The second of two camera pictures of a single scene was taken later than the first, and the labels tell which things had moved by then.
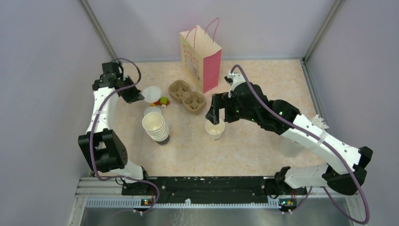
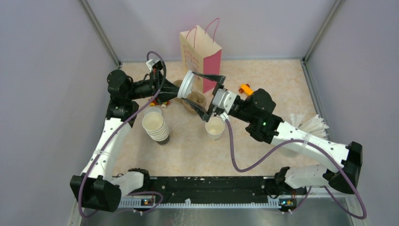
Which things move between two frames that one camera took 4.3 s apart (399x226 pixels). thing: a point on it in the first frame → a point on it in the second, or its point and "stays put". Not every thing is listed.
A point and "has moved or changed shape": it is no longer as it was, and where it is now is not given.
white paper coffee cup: (215, 131) stays put
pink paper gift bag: (202, 57) stays put
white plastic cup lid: (151, 94) has moved or changed shape
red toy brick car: (163, 101) stays put
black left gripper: (135, 95) → (168, 91)
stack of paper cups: (154, 123) stays put
